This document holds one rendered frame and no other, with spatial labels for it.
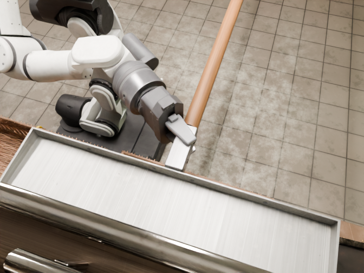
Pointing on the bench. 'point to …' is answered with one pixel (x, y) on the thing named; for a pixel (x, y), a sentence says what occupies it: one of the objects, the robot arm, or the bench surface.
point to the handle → (41, 264)
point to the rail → (118, 234)
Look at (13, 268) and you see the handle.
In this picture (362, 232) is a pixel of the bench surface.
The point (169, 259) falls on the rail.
